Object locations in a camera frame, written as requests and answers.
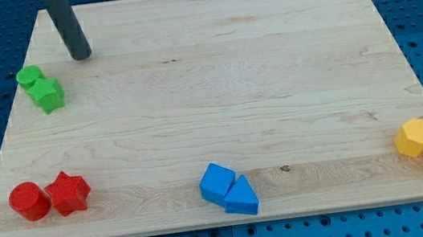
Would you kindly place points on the light wooden board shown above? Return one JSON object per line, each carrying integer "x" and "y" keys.
{"x": 303, "y": 97}

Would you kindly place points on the red cylinder block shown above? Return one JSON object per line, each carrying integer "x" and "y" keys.
{"x": 28, "y": 200}

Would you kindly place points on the yellow hexagon block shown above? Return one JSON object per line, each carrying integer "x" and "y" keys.
{"x": 409, "y": 139}

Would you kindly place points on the blue triangle block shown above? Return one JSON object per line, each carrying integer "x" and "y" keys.
{"x": 241, "y": 198}

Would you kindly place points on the red star block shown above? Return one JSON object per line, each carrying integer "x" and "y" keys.
{"x": 68, "y": 193}

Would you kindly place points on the green star block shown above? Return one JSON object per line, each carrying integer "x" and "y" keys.
{"x": 47, "y": 94}

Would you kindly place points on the green cylinder block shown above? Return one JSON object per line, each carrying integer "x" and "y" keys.
{"x": 27, "y": 76}

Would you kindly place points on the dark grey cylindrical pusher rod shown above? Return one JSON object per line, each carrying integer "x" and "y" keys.
{"x": 66, "y": 23}

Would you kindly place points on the blue cube block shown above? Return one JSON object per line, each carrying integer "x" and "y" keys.
{"x": 215, "y": 183}

